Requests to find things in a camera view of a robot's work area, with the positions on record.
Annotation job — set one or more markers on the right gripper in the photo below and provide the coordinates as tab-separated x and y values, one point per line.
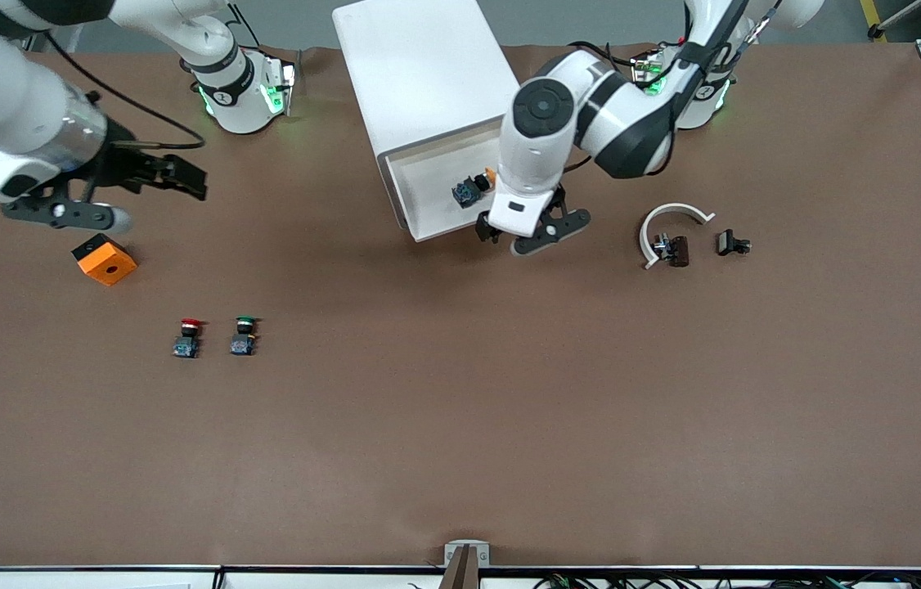
123	164

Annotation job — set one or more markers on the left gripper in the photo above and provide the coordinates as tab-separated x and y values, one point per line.
484	229

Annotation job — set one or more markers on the yellow push button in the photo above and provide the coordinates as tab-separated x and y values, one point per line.
473	190

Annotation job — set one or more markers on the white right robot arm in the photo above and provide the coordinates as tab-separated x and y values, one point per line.
11	106

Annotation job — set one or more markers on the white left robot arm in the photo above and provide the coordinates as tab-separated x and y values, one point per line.
616	123

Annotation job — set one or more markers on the red push button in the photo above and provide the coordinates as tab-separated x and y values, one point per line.
187	337

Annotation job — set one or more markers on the green push button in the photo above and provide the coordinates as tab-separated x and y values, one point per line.
243	337

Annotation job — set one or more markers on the orange box with hole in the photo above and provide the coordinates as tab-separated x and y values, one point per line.
105	260

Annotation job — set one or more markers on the small brown block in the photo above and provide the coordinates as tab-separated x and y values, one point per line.
677	250

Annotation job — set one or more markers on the brown table cover sheet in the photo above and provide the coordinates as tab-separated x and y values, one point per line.
460	409

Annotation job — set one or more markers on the small black clip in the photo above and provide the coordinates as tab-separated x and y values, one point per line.
728	242

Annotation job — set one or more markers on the white curved plastic bracket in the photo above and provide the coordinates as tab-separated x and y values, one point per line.
677	208

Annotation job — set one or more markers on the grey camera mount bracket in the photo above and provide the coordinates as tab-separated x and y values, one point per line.
466	556

